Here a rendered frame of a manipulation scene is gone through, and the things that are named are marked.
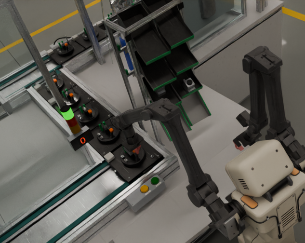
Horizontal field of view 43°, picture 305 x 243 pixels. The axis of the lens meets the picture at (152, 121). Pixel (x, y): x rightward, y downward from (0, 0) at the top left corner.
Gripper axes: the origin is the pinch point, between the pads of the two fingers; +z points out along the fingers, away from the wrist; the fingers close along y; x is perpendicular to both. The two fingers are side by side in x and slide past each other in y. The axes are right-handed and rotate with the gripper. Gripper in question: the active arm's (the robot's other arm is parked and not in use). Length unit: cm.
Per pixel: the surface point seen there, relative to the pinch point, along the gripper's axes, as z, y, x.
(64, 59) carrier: 7, -23, -132
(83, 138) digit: -14.8, 18.2, -16.4
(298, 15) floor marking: 104, -290, -115
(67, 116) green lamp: -31.9, 20.4, -16.6
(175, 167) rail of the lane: 16.7, -13.7, 10.3
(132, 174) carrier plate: 9.6, 7.7, 1.7
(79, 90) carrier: 8, -10, -86
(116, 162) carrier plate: 9.3, 8.9, -11.5
